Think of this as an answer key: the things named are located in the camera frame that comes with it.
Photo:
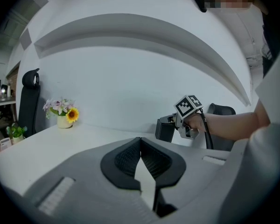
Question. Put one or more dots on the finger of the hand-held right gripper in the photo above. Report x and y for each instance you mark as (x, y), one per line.
(164, 120)

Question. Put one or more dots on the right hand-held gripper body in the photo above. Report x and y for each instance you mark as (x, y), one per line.
(185, 106)

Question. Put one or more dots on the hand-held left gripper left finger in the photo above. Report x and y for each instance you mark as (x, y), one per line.
(109, 167)

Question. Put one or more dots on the person's black printed garment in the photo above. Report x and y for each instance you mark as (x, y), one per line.
(270, 31)

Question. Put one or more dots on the person's right hand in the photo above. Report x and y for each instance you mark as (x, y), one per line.
(197, 122)

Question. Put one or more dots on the black office chair with headrest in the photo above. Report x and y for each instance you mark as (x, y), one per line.
(29, 106)

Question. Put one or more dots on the small green potted plant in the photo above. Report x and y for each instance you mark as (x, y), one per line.
(16, 132)

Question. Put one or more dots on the white desk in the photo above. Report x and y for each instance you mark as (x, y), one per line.
(91, 137)

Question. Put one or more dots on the black mesh office chair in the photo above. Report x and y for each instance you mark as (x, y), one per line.
(222, 111)

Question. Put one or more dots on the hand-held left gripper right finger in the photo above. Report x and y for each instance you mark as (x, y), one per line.
(175, 169)

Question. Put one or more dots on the person's white shirt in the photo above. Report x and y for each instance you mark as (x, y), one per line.
(276, 97)

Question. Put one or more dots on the black pen holder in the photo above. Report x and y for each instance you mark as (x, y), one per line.
(164, 130)

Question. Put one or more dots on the person's right forearm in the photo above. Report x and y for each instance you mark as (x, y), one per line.
(231, 125)

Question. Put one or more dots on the sunflower bouquet in white pot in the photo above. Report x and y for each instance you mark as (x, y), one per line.
(64, 112)

